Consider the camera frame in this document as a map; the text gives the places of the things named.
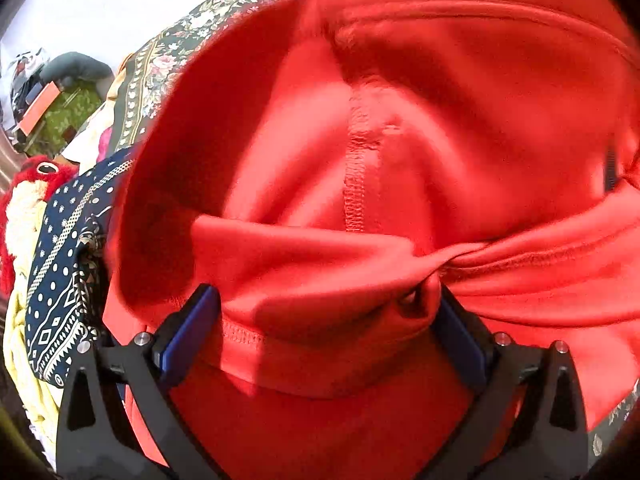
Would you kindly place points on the green patterned cloth pile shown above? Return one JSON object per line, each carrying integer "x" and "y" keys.
{"x": 63, "y": 119}

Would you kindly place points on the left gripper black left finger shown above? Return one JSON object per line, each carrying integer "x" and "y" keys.
{"x": 117, "y": 421}

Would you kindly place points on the dark green cushion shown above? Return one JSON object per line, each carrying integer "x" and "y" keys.
{"x": 75, "y": 66}

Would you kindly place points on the orange box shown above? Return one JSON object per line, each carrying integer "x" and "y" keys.
{"x": 39, "y": 106}

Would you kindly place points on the navy patterned garment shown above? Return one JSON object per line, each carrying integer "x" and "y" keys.
{"x": 68, "y": 282}

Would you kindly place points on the red and cream plush toy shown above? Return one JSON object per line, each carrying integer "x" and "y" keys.
{"x": 22, "y": 210}

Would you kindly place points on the floral green bedspread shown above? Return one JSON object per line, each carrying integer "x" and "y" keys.
{"x": 165, "y": 60}

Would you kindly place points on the cream beige blanket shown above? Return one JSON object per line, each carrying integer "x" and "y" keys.
{"x": 84, "y": 150}

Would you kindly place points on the red zip jacket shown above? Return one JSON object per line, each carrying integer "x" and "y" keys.
{"x": 375, "y": 209}

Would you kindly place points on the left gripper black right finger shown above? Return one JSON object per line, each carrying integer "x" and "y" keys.
{"x": 527, "y": 419}

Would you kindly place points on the yellow patterned garment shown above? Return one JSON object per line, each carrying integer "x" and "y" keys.
{"x": 40, "y": 400}

